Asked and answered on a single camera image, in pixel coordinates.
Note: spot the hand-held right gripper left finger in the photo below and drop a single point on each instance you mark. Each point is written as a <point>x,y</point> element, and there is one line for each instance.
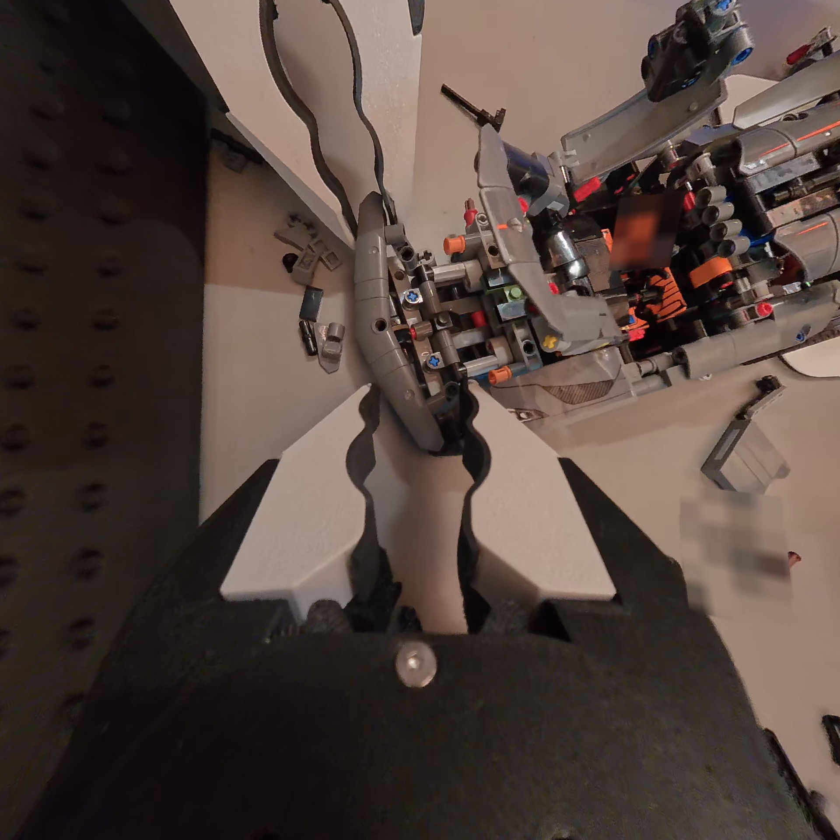
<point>295,525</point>

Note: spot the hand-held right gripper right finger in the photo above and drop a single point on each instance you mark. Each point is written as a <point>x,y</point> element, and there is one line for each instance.
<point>538,525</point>

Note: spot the grey lego clip piece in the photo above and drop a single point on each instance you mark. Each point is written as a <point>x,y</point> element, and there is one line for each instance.
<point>330,344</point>

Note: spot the black lego plate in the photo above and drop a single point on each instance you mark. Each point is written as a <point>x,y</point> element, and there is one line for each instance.
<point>832,730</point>

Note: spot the black dimpled foam mat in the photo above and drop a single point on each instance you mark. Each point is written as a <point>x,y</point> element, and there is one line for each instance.
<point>98,328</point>

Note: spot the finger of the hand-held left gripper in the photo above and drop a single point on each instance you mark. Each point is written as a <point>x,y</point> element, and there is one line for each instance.
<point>394,79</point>
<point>256,85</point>

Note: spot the small grey lego bracket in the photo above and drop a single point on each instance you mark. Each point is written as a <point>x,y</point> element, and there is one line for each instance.
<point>231,159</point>

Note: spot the dark glossy lego tile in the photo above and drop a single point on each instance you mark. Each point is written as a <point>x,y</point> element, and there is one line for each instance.
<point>310,304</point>

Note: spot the grey lego plate with holes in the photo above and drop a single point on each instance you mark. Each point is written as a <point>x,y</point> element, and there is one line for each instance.
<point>295,229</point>

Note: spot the black lego lever piece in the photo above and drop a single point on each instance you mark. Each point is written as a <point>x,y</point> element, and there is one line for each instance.
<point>489,117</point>

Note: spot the grey lego sloped panel assembly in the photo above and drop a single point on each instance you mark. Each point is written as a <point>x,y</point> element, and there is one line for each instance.
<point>748,459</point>

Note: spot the grey lego car model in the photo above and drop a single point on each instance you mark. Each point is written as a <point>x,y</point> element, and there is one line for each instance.
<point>380,295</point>

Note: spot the short black lego pin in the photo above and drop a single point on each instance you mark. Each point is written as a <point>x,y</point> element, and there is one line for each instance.
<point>308,336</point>

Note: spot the grey lego car door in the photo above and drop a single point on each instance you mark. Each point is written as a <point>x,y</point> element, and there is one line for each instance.
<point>623,131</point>

